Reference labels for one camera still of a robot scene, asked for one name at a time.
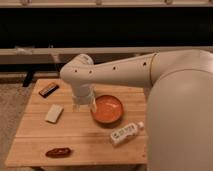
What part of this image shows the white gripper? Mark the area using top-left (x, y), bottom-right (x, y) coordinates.
top-left (71, 83), bottom-right (97, 112)

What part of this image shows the white sponge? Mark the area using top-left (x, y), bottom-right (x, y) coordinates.
top-left (45, 104), bottom-right (63, 123)

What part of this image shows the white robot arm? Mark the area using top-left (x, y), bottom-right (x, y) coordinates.
top-left (60, 49), bottom-right (213, 171)

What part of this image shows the orange ceramic bowl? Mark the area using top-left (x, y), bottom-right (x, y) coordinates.
top-left (91, 95), bottom-right (124, 124)

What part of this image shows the black rectangular box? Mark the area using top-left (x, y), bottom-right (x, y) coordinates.
top-left (39, 83), bottom-right (59, 98)

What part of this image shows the wooden table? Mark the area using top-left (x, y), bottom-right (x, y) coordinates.
top-left (5, 79), bottom-right (147, 167)

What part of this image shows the white labelled bottle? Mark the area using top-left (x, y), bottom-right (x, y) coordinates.
top-left (110, 122), bottom-right (144, 146)

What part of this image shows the dark red oblong object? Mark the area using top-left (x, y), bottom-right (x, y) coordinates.
top-left (46, 148), bottom-right (71, 158)

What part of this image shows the long grey rail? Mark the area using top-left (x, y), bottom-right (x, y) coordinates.
top-left (0, 46), bottom-right (213, 64)

